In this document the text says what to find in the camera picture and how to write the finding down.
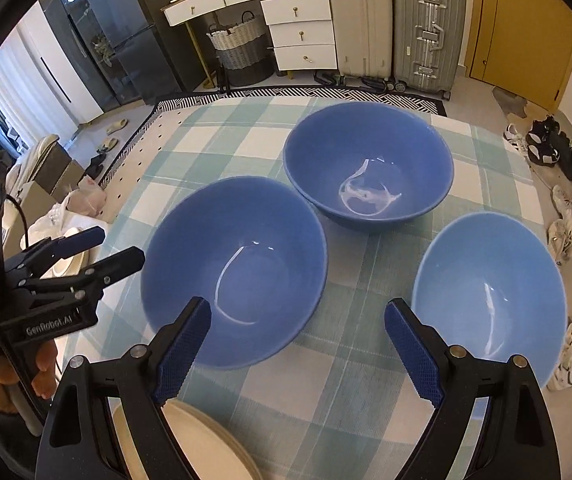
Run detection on small light blue bowl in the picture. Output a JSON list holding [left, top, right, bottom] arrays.
[[411, 211, 568, 423]]

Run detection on cream suitcase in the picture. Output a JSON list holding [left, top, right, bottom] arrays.
[[326, 0, 394, 82]]

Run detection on white vanity desk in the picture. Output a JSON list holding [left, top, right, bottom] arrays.
[[161, 0, 339, 73]]

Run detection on crumpled clear plastic wrap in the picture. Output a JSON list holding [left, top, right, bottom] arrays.
[[30, 204, 84, 241]]

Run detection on yellow wooden door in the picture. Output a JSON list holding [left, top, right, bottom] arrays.
[[466, 0, 572, 113]]

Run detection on cream sofa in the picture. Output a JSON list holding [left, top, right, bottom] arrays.
[[6, 134, 62, 182]]

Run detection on large blue bowl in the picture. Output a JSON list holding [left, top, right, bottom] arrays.
[[283, 101, 455, 235], [141, 176, 328, 372]]

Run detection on dark slippers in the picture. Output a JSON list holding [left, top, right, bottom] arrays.
[[86, 154, 108, 180]]

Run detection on teal checked tablecloth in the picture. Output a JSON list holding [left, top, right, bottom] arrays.
[[63, 95, 567, 480]]

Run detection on silver suitcase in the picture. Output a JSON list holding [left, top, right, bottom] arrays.
[[391, 0, 468, 97]]

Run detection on pile of scattered shoes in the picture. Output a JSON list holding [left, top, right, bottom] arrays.
[[503, 115, 572, 392]]

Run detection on translucent plastic bag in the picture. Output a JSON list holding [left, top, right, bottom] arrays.
[[62, 177, 110, 217]]

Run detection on cream round plate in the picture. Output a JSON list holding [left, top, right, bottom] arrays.
[[111, 400, 252, 480], [196, 402, 263, 480], [186, 401, 259, 480]]

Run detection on woven laundry basket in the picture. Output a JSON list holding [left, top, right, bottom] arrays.
[[206, 10, 274, 86]]

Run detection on person's left hand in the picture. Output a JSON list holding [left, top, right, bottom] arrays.
[[0, 341, 62, 415]]

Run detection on dark grey refrigerator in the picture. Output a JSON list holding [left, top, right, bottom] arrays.
[[111, 0, 208, 102]]

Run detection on thin black cable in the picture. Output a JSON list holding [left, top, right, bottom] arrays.
[[3, 194, 31, 253]]

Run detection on small cream bowl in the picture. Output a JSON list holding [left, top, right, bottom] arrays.
[[48, 252, 92, 279]]

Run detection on white wardrobe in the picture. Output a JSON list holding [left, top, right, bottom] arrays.
[[0, 10, 104, 128]]

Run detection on beige cardboard box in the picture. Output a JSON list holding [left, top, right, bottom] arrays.
[[18, 142, 87, 202]]

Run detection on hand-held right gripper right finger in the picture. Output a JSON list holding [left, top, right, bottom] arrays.
[[385, 298, 562, 480]]

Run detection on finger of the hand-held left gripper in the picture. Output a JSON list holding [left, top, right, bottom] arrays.
[[16, 247, 146, 302], [5, 226, 107, 274]]

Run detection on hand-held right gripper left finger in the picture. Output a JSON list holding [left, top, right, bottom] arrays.
[[38, 296, 213, 480]]

